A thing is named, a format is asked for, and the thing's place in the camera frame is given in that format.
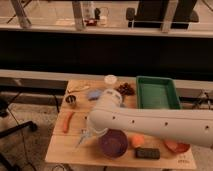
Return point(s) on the light blue towel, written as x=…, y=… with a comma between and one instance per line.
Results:
x=86, y=133

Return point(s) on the banana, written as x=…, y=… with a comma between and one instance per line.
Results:
x=78, y=88

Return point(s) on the bunch of dark grapes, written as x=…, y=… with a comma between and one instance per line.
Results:
x=126, y=89

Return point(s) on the orange ball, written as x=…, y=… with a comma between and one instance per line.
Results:
x=137, y=140

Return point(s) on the orange carrot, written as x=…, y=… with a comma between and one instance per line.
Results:
x=66, y=122

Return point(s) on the green plastic tray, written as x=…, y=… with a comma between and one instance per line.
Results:
x=156, y=93

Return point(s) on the purple bowl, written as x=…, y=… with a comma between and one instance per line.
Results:
x=114, y=143

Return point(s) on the black rectangular remote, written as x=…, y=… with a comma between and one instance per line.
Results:
x=147, y=153

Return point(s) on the blue sponge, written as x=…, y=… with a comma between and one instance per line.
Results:
x=94, y=94

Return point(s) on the orange-red bowl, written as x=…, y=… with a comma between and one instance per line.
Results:
x=176, y=147

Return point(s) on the small metal cup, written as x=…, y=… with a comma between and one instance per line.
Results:
x=71, y=100

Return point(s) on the white round container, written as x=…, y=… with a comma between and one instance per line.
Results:
x=110, y=79

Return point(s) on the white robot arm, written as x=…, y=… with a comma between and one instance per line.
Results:
x=186, y=126

